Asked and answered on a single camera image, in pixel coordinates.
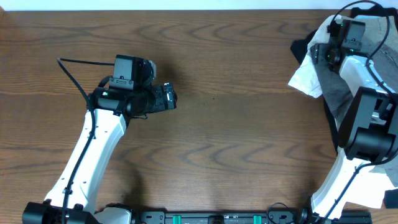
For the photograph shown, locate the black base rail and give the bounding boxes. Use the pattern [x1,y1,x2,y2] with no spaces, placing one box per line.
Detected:
[93,211,373,224]

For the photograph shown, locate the white garment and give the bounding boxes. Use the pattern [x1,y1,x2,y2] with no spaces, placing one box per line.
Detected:
[288,16,333,98]

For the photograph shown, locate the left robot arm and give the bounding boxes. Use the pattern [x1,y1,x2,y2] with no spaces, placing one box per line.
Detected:
[22,83,177,223]

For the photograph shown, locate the dark grey shorts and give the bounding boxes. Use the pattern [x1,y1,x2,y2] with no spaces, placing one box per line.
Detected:
[313,46,398,187]

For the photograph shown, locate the khaki shorts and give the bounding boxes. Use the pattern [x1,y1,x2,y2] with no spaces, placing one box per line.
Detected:
[362,16,397,53]

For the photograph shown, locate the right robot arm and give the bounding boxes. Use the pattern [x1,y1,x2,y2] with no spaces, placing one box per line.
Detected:
[307,44,397,223]

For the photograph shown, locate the black garment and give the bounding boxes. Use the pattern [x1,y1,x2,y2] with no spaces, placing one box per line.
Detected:
[290,6,397,64]

